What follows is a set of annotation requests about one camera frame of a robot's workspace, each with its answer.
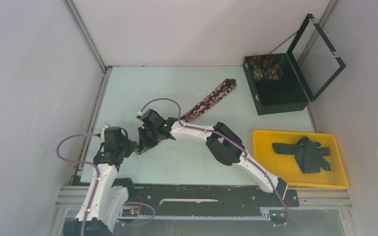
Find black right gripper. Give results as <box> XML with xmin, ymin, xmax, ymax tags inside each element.
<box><xmin>138</xmin><ymin>126</ymin><xmax>160</xmax><ymax>153</ymax></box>

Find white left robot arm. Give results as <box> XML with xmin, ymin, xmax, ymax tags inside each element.
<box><xmin>63</xmin><ymin>124</ymin><xmax>136</xmax><ymax>236</ymax></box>

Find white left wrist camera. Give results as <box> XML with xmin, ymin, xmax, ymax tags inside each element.
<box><xmin>99</xmin><ymin>124</ymin><xmax>111</xmax><ymax>142</ymax></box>

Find rolled patterned tie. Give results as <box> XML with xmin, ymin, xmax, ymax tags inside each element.
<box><xmin>252</xmin><ymin>68</ymin><xmax>264</xmax><ymax>82</ymax></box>

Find rolled colourful tie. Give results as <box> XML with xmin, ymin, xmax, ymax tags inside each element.
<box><xmin>264</xmin><ymin>64</ymin><xmax>284</xmax><ymax>81</ymax></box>

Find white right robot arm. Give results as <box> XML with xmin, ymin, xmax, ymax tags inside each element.
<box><xmin>137</xmin><ymin>109</ymin><xmax>288</xmax><ymax>206</ymax></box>

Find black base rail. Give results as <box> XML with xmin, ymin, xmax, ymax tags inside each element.
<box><xmin>128</xmin><ymin>184</ymin><xmax>283</xmax><ymax>218</ymax></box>

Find black storage box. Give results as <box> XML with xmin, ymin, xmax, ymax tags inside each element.
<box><xmin>243</xmin><ymin>53</ymin><xmax>309</xmax><ymax>116</ymax></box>

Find floral rose pattern tie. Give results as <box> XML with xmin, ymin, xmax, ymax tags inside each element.
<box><xmin>134</xmin><ymin>79</ymin><xmax>237</xmax><ymax>155</ymax></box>

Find black framed box lid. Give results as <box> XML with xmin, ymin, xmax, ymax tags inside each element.
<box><xmin>286</xmin><ymin>14</ymin><xmax>346</xmax><ymax>102</ymax></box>

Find rolled dark tie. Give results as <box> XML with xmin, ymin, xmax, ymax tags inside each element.
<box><xmin>262</xmin><ymin>54</ymin><xmax>277</xmax><ymax>68</ymax></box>

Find yellow plastic tray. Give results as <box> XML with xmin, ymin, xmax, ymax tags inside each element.
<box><xmin>252</xmin><ymin>130</ymin><xmax>349</xmax><ymax>189</ymax></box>

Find dark green tie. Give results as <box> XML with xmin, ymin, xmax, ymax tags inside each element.
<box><xmin>272</xmin><ymin>136</ymin><xmax>332</xmax><ymax>174</ymax></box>

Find white cable duct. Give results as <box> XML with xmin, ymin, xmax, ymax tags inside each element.
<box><xmin>117</xmin><ymin>208</ymin><xmax>271</xmax><ymax>221</ymax></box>

